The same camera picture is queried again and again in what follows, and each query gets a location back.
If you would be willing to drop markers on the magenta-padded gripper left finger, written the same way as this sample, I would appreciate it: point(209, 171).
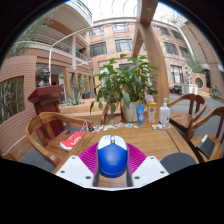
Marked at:
point(75, 170)

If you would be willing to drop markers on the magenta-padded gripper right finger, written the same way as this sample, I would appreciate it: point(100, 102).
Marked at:
point(150, 170)

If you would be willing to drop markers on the blue and white computer mouse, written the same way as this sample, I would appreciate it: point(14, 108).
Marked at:
point(112, 160)

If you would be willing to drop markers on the round dark grey mouse pad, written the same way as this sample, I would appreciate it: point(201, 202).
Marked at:
point(178, 162)

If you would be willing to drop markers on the red and white booklet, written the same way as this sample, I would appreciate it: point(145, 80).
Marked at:
point(71, 141)

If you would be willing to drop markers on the wooden armchair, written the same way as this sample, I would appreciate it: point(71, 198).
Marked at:
point(106, 115)
point(200, 145)
point(180, 120)
point(36, 133)

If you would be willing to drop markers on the blue tube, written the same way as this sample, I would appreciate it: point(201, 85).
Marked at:
point(140, 115)

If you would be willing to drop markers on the yellow bottle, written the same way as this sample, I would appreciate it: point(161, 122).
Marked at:
point(152, 113)

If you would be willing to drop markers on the white pump bottle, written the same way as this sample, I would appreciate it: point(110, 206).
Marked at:
point(164, 115)

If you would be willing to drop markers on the black notebook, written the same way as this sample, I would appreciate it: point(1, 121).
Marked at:
point(206, 146)

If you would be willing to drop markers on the spiky green agave plant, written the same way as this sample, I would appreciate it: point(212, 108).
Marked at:
point(75, 98)

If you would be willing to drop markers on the green plant in white pot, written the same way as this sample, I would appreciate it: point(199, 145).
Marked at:
point(128, 83)

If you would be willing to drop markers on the dark bust statue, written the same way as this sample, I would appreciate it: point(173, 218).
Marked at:
point(44, 78)

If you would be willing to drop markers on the white sculpture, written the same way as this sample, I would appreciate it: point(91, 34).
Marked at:
point(189, 80)

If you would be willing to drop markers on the dark red wooden pedestal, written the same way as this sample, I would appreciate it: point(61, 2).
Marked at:
point(45, 100)

